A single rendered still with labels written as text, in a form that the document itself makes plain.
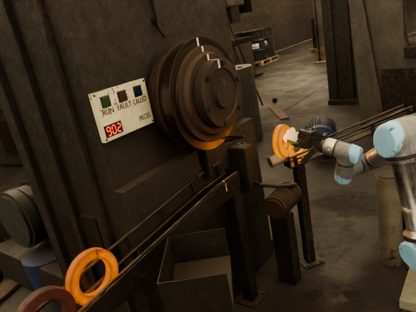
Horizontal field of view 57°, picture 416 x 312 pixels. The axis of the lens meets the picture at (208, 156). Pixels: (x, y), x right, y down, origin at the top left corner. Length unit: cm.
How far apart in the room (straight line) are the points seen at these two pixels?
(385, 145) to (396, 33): 271
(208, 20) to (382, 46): 246
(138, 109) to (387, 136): 90
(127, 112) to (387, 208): 138
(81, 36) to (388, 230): 172
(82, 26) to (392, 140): 110
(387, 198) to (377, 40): 228
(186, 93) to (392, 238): 134
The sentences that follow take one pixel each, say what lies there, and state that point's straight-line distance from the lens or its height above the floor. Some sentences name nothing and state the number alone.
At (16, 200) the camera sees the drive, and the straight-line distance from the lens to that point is 253.
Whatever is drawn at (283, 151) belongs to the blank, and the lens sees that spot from 179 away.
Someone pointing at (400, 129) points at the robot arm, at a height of 95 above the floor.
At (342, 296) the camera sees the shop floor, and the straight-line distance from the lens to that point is 216.
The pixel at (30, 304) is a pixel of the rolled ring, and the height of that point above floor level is 75.
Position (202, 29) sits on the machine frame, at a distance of 192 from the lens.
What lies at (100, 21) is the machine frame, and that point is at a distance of 150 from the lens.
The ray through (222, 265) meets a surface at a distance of 138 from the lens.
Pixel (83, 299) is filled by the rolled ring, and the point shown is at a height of 65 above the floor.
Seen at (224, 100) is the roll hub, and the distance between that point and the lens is 159.
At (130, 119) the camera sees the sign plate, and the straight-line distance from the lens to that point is 151.
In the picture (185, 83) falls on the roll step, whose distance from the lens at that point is 151.
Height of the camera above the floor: 138
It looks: 18 degrees down
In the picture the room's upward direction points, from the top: 11 degrees counter-clockwise
